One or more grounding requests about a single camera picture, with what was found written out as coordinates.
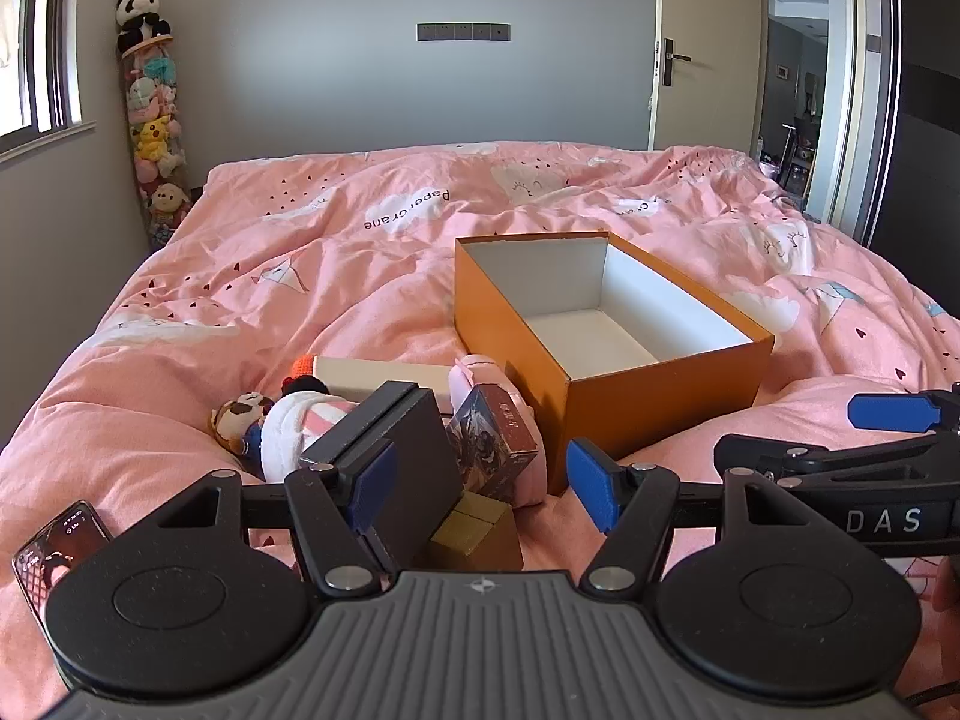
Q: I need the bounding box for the dark grey box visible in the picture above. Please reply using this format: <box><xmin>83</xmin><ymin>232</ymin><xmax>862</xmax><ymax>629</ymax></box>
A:
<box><xmin>298</xmin><ymin>381</ymin><xmax>464</xmax><ymax>572</ymax></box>

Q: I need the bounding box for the small gold box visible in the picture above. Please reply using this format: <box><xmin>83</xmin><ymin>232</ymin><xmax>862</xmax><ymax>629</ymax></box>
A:
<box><xmin>429</xmin><ymin>491</ymin><xmax>524</xmax><ymax>572</ymax></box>

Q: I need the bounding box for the black door handle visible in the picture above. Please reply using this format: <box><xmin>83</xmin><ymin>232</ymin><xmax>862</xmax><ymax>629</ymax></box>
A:
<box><xmin>654</xmin><ymin>37</ymin><xmax>695</xmax><ymax>87</ymax></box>

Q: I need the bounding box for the orange cardboard box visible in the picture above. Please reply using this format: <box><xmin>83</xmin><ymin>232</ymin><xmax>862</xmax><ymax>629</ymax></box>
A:
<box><xmin>454</xmin><ymin>231</ymin><xmax>776</xmax><ymax>496</ymax></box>

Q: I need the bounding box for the brown dog plush toy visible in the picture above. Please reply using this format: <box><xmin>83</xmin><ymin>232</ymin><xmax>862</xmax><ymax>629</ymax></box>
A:
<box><xmin>210</xmin><ymin>390</ymin><xmax>275</xmax><ymax>460</ymax></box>

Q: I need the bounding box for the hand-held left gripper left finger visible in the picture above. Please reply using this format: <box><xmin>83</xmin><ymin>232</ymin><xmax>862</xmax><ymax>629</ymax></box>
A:
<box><xmin>142</xmin><ymin>439</ymin><xmax>399</xmax><ymax>602</ymax></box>

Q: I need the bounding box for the window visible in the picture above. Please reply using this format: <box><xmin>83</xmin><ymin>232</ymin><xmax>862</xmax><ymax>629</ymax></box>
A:
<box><xmin>0</xmin><ymin>0</ymin><xmax>97</xmax><ymax>164</ymax></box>

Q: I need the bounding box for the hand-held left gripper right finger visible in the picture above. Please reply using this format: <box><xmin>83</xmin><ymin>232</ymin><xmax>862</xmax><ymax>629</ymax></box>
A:
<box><xmin>566</xmin><ymin>439</ymin><xmax>820</xmax><ymax>605</ymax></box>

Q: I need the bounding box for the long cream box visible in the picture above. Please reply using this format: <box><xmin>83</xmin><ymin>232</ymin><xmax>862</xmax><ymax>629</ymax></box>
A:
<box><xmin>313</xmin><ymin>355</ymin><xmax>455</xmax><ymax>415</ymax></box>

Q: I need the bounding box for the panda plush toy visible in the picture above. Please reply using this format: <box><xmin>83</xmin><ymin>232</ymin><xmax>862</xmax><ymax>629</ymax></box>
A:
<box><xmin>115</xmin><ymin>0</ymin><xmax>175</xmax><ymax>53</ymax></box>

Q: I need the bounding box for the white door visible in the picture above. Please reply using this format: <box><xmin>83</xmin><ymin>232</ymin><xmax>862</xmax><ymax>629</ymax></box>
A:
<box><xmin>651</xmin><ymin>0</ymin><xmax>766</xmax><ymax>156</ymax></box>

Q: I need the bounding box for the orange crochet toy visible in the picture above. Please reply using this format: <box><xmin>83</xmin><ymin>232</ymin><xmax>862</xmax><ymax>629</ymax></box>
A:
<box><xmin>281</xmin><ymin>354</ymin><xmax>331</xmax><ymax>397</ymax></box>

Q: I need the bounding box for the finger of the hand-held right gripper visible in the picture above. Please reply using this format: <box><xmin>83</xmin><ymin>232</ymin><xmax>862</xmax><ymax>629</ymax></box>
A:
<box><xmin>712</xmin><ymin>427</ymin><xmax>947</xmax><ymax>500</ymax></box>
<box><xmin>846</xmin><ymin>382</ymin><xmax>960</xmax><ymax>437</ymax></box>

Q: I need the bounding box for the grey wall switch panel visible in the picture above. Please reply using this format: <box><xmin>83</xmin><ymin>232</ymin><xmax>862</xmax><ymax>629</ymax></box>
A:
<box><xmin>417</xmin><ymin>21</ymin><xmax>513</xmax><ymax>43</ymax></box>

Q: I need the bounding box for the smartphone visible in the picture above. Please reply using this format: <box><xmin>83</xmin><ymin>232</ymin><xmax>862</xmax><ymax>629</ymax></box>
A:
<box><xmin>11</xmin><ymin>499</ymin><xmax>115</xmax><ymax>625</ymax></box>

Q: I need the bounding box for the pink printed quilt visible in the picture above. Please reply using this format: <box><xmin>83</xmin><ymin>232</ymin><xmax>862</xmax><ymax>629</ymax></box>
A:
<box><xmin>0</xmin><ymin>139</ymin><xmax>960</xmax><ymax>691</ymax></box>

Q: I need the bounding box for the dark wardrobe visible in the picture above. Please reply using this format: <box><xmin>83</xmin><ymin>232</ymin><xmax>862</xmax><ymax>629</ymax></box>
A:
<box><xmin>889</xmin><ymin>37</ymin><xmax>960</xmax><ymax>265</ymax></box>

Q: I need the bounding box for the person's right hand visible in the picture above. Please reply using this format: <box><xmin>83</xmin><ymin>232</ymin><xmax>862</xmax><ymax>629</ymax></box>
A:
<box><xmin>931</xmin><ymin>561</ymin><xmax>960</xmax><ymax>610</ymax></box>

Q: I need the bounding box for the clear tube of plush toys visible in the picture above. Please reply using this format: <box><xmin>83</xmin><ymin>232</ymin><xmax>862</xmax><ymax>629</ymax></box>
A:
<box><xmin>116</xmin><ymin>34</ymin><xmax>192</xmax><ymax>252</ymax></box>

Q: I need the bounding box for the dark printed card box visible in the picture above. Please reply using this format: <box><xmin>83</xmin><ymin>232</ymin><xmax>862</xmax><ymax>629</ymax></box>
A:
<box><xmin>446</xmin><ymin>384</ymin><xmax>541</xmax><ymax>500</ymax></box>

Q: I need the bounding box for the white pink plush doll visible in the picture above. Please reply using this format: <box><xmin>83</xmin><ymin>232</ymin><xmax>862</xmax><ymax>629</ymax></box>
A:
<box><xmin>259</xmin><ymin>390</ymin><xmax>361</xmax><ymax>482</ymax></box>

